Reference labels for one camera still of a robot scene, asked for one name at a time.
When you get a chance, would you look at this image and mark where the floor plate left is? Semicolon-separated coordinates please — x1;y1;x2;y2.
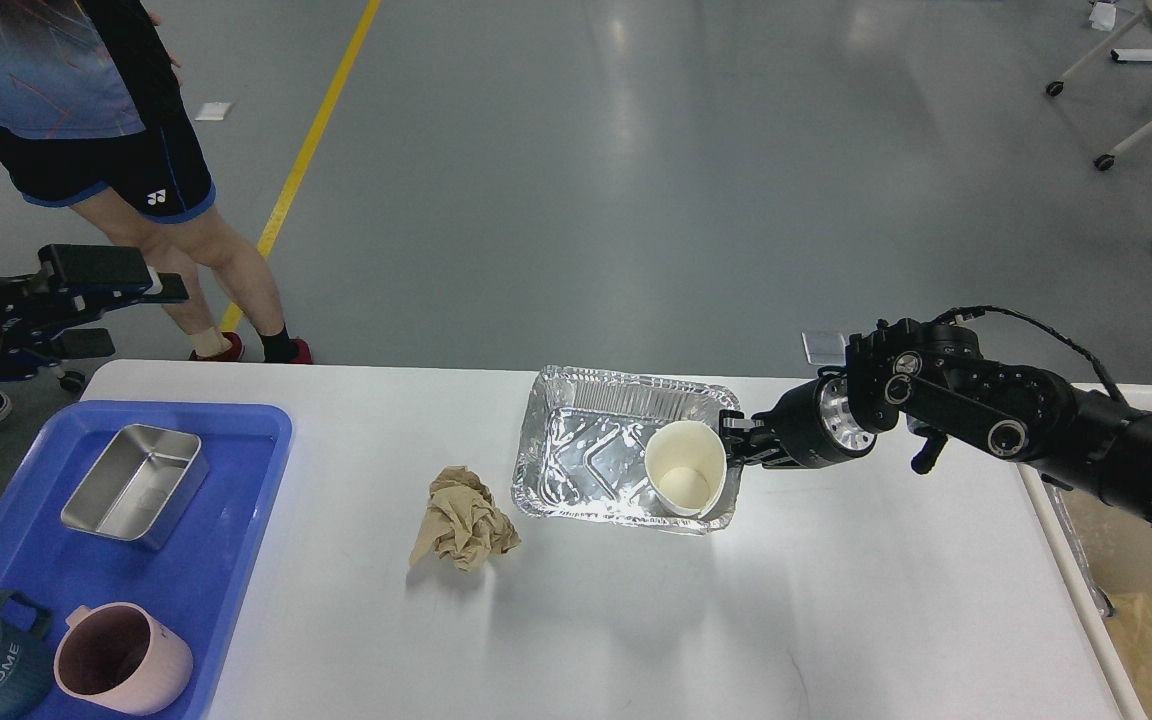
801;331;849;366

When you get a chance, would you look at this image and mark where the person left hand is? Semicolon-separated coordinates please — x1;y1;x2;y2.
141;3;182;71

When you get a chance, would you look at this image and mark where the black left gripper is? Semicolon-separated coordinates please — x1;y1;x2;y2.
0;243;189;382

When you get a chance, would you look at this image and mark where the pink mug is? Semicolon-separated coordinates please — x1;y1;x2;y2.
52;602;195;717

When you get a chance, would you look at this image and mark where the beige plastic bin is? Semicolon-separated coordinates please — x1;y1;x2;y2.
1018;386;1152;719

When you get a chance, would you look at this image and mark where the person in patterned shirt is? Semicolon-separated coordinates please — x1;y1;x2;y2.
0;1;312;364

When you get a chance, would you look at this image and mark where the blue plastic tray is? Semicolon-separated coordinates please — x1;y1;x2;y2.
0;401;293;719

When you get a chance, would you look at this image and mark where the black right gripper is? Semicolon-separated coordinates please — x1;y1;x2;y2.
719;378;876;469

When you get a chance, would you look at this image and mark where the stainless steel rectangular container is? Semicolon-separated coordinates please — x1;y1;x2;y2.
60;423;210;551

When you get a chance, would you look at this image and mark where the white side table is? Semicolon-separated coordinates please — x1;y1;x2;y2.
0;329;114;393

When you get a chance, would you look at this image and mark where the white paper cup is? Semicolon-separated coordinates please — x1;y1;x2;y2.
644;420;727;518

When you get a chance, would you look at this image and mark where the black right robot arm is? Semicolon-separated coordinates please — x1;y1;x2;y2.
717;305;1152;526

